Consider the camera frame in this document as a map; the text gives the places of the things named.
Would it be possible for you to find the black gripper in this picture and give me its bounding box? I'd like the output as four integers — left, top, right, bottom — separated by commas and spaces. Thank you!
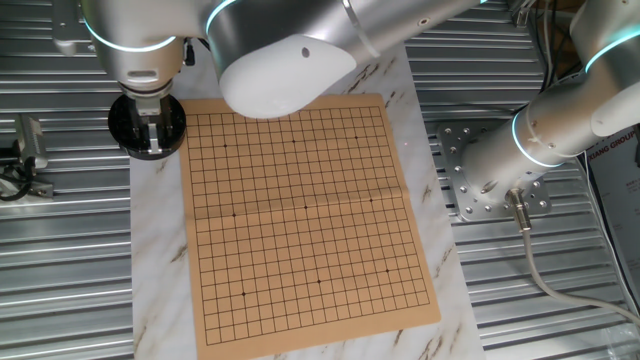
128, 93, 175, 154

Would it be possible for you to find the tan go board mat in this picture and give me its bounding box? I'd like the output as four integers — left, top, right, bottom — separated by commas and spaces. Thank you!
178, 92, 443, 360

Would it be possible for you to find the black round stone bowl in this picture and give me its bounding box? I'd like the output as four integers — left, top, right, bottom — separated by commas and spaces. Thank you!
107, 92, 188, 161

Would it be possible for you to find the white marble pattern mat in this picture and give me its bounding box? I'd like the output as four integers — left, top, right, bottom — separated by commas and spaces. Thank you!
127, 42, 487, 360

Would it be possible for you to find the white printed poster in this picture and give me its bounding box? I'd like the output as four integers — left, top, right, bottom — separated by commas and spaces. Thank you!
584, 124, 640, 301

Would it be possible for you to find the silver camera on bracket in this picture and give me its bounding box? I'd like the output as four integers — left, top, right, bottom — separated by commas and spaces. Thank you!
13, 113, 50, 171

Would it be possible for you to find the silver camera mounting bracket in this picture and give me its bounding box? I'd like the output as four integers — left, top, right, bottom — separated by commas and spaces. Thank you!
0, 167, 55, 202

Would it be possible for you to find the black camera lead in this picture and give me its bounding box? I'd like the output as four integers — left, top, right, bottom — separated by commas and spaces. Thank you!
0, 147, 36, 202

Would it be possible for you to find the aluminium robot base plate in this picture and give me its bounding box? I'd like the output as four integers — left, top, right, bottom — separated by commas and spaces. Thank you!
437, 122, 554, 222

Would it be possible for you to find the black cable bundle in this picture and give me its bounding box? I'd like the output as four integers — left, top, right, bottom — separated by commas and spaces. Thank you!
529, 0, 589, 94

